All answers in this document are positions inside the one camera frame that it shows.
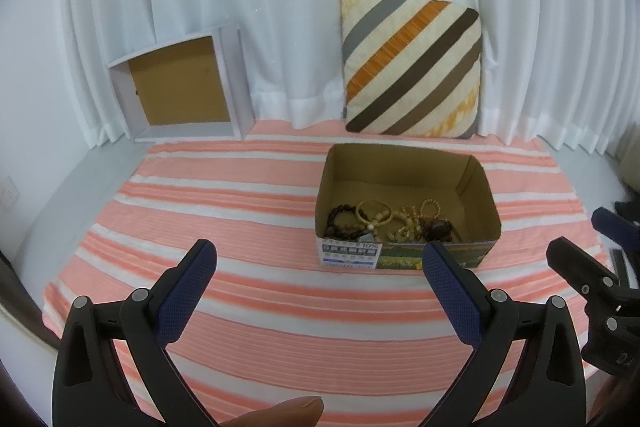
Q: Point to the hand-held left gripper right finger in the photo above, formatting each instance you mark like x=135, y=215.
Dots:
x=450, y=292

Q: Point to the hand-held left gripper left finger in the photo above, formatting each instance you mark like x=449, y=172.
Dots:
x=187, y=292

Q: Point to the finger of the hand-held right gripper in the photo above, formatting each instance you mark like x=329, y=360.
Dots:
x=575, y=262
x=617, y=227

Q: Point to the gold bangle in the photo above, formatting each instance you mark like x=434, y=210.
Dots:
x=375, y=223

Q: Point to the printed cardboard box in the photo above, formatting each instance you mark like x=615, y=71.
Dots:
x=345, y=177

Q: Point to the black object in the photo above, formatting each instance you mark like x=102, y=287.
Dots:
x=629, y=209

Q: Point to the pink striped blanket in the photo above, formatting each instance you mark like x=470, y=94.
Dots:
x=250, y=227

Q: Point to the white drawer with brown bottom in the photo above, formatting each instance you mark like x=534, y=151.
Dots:
x=175, y=87

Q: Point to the striped pillow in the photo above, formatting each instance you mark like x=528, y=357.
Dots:
x=410, y=67

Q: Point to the white curtain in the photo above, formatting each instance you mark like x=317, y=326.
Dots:
x=300, y=7

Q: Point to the white wall outlet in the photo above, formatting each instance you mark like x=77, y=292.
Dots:
x=7, y=193

